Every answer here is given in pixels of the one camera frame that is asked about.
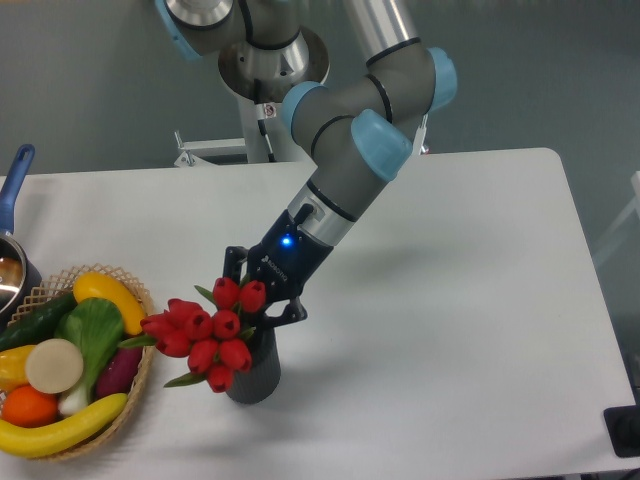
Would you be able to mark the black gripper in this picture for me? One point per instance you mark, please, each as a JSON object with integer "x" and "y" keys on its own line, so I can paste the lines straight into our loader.
{"x": 283, "y": 261}

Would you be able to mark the red tulip bouquet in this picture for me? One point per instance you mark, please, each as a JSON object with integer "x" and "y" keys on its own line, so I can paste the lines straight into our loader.
{"x": 215, "y": 345}

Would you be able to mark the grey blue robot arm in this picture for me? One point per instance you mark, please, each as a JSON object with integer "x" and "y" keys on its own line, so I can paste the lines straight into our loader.
{"x": 351, "y": 134}

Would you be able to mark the dark grey ribbed vase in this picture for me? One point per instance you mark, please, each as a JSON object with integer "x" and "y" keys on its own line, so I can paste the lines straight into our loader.
{"x": 261, "y": 380}

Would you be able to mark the purple sweet potato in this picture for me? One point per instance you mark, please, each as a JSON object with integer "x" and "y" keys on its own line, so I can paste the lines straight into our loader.
{"x": 118, "y": 375}

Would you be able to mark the green bok choy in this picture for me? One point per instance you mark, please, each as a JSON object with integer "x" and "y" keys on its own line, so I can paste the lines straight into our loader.
{"x": 95, "y": 327}

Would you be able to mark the yellow lemon squash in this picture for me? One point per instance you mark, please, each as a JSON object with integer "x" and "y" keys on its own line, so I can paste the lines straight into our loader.
{"x": 98, "y": 285}

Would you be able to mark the woven wicker basket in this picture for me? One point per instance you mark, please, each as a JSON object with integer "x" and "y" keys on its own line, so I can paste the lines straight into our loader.
{"x": 62, "y": 283}

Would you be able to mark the beige round disc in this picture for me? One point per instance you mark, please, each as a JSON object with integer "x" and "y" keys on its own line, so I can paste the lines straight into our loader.
{"x": 54, "y": 366}

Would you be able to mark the dark green cucumber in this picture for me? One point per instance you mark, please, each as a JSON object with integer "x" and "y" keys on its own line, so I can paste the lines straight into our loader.
{"x": 39, "y": 324}

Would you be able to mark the yellow bell pepper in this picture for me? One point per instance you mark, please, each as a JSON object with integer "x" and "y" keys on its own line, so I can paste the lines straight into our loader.
{"x": 12, "y": 367}

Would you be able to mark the orange fruit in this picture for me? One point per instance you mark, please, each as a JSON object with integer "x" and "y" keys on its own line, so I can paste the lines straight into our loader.
{"x": 27, "y": 407}

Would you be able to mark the yellow banana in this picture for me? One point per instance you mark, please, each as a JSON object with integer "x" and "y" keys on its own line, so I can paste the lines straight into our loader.
{"x": 59, "y": 436}

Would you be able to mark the black device at table edge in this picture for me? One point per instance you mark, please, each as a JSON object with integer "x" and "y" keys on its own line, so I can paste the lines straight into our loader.
{"x": 623, "y": 428}

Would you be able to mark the blue handled saucepan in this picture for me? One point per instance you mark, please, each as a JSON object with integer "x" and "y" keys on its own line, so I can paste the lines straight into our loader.
{"x": 18, "y": 274}

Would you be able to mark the white chair frame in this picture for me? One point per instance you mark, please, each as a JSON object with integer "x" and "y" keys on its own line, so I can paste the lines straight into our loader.
{"x": 620, "y": 228}

